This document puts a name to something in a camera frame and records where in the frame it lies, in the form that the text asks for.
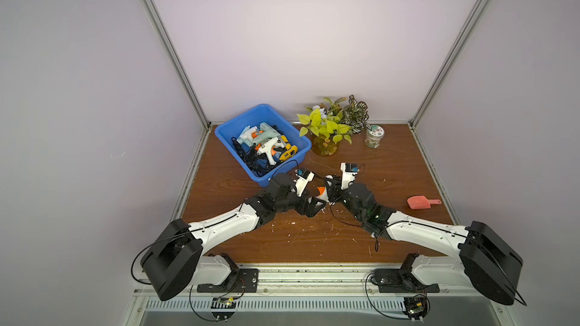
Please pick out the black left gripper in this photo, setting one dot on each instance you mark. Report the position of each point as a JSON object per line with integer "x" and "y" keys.
{"x": 308, "y": 211}

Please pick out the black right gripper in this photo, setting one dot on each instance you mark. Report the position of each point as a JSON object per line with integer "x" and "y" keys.
{"x": 335, "y": 191}

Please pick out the yellow glue gun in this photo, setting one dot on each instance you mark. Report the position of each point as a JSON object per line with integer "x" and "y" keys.
{"x": 285, "y": 149}

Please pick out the white orange glue gun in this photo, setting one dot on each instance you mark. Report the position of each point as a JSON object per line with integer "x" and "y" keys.
{"x": 323, "y": 196}
{"x": 267, "y": 149}

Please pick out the long mint glue gun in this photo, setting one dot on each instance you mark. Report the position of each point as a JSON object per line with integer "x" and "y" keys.
{"x": 265, "y": 133}

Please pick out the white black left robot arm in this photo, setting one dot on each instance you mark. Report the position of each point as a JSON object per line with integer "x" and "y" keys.
{"x": 178, "y": 257}

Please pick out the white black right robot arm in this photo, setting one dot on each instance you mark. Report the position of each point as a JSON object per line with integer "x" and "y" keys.
{"x": 481, "y": 257}

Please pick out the blue plastic storage box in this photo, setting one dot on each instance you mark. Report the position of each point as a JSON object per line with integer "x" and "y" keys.
{"x": 254, "y": 116}

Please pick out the small clear glass jar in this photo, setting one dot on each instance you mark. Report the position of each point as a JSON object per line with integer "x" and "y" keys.
{"x": 374, "y": 135}

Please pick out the green leafy potted plant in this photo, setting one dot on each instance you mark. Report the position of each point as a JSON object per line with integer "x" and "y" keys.
{"x": 324, "y": 123}

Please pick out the striped dark leaf plant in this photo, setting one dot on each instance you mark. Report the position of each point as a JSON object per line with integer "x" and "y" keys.
{"x": 356, "y": 115}

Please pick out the pink plastic scoop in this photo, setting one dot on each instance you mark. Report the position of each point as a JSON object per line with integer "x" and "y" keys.
{"x": 422, "y": 202}

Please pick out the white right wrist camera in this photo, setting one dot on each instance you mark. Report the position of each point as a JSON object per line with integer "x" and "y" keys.
{"x": 349, "y": 172}

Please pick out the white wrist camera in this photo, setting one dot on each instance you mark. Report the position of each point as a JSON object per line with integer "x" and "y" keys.
{"x": 304, "y": 177}
{"x": 349, "y": 172}

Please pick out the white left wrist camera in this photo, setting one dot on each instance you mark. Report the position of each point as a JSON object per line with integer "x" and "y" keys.
{"x": 304, "y": 177}

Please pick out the aluminium front rail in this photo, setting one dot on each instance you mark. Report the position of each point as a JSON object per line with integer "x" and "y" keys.
{"x": 303, "y": 288}

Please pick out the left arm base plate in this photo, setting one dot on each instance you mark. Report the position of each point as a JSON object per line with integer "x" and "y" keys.
{"x": 239, "y": 281}

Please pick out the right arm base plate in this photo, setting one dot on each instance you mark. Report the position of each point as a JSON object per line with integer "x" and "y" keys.
{"x": 399, "y": 281}

